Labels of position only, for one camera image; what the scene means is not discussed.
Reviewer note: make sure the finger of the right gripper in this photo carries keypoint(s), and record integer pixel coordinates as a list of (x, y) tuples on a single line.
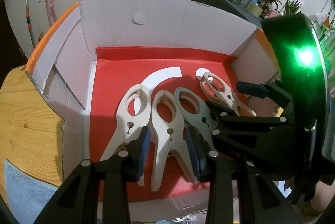
[(247, 133), (276, 91)]

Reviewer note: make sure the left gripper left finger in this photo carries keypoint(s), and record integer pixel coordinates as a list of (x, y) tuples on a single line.
[(76, 200)]

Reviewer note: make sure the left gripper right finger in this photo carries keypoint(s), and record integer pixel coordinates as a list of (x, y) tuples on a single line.
[(259, 200)]

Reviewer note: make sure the beige pink plastic clamp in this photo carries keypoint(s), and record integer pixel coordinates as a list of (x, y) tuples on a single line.
[(218, 91)]

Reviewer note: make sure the grey plastic clamp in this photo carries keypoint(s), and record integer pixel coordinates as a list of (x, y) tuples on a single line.
[(201, 119)]

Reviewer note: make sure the cream plastic clamp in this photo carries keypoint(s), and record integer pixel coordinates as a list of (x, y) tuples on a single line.
[(168, 139)]

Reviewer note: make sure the white plastic clamp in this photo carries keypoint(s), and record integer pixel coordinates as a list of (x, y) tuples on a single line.
[(128, 127)]

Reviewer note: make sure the person right hand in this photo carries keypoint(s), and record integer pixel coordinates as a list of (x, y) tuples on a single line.
[(323, 196)]

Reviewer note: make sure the blue terry towel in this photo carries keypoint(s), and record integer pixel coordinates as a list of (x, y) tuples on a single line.
[(26, 195)]

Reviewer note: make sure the dark cloth side table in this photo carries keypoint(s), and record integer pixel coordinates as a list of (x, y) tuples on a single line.
[(233, 8)]

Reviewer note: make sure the orange cardboard box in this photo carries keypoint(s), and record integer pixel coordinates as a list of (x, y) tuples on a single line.
[(98, 49)]

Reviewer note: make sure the mop handle pole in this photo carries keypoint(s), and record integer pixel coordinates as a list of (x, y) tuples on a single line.
[(29, 25)]

